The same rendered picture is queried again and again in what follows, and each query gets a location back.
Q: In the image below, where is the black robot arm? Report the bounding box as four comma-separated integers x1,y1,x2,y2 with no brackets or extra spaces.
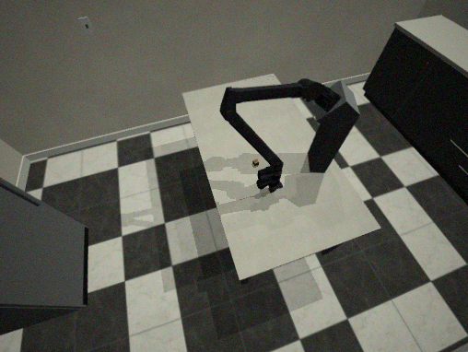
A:
220,78,341,190

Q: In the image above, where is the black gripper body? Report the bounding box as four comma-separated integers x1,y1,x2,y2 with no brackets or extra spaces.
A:
268,179,283,191

